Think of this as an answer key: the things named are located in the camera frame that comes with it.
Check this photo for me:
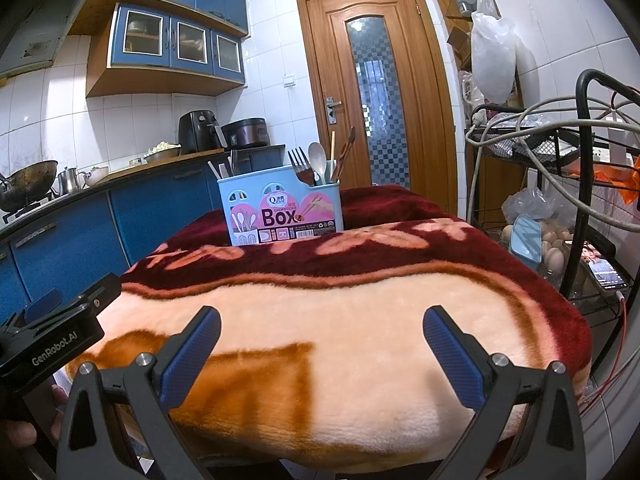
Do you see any metal bowl of food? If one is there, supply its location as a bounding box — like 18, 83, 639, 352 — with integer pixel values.
143, 141, 182, 164

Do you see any blue glass-door wall cabinet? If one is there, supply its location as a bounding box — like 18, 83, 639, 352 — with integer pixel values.
86, 2, 247, 98

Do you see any steel kettle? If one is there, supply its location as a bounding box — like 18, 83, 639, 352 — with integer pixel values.
57, 166, 86, 195

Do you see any black air fryer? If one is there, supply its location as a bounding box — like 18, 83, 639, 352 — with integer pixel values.
178, 111, 226, 155

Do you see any cardboard box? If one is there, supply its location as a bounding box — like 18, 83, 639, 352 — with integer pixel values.
446, 25, 471, 56

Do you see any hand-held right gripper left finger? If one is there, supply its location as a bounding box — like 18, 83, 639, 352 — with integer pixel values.
56, 305, 222, 480

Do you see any grey thick cable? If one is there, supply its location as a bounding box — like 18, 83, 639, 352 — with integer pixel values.
467, 95, 640, 233

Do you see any white plastic bag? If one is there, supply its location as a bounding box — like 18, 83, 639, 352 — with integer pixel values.
470, 10, 518, 106

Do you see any red thin cable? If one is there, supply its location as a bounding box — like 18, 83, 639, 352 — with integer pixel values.
582, 290, 633, 406

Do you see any dark rice cooker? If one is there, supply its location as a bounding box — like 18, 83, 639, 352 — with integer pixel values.
221, 117, 271, 149

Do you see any pile of eggs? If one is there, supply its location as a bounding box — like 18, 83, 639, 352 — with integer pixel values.
500, 223, 573, 281

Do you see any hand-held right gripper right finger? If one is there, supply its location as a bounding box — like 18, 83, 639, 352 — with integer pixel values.
422, 305, 587, 480

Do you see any beige plastic spoon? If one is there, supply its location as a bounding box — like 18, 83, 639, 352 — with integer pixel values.
307, 142, 328, 186

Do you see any clear plastic bag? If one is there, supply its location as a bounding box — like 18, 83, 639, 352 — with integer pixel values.
501, 187, 566, 226

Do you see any person's left hand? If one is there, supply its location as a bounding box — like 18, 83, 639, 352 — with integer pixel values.
2, 384, 69, 448

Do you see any steel fork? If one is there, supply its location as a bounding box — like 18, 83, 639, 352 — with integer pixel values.
288, 146, 316, 187

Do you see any dark metal wok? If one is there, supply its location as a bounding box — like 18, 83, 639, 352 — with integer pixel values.
0, 160, 59, 213

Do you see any wooden floor cabinet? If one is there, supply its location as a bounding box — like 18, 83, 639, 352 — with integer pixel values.
457, 150, 526, 221

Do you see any blue kitchen counter cabinet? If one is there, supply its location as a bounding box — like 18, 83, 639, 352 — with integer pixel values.
0, 144, 286, 321

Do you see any red and peach blanket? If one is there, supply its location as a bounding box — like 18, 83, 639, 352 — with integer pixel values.
52, 185, 593, 466

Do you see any wooden niche shelf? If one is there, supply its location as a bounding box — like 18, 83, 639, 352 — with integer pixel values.
427, 0, 523, 71

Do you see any wooden door with glass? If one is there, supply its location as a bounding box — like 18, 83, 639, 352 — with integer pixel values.
296, 0, 458, 216

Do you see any light blue utensil box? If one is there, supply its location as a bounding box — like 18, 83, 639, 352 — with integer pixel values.
217, 165, 344, 247

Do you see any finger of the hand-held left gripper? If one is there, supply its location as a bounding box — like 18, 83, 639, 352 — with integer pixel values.
62, 273, 122, 317
0, 289, 63, 333

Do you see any white jug in plastic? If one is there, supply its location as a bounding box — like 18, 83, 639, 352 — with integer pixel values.
459, 71, 486, 111

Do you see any light blue box lid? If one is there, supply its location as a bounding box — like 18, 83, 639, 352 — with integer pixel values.
509, 215, 543, 266

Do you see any black wire rack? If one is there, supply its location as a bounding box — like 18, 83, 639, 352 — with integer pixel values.
464, 69, 640, 341

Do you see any orange plastic bag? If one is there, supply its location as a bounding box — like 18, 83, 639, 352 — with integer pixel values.
595, 155, 640, 206

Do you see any smartphone with lit screen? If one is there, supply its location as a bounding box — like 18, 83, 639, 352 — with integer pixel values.
580, 240, 632, 292

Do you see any grey range hood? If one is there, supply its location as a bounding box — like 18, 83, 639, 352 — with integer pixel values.
0, 0, 96, 81

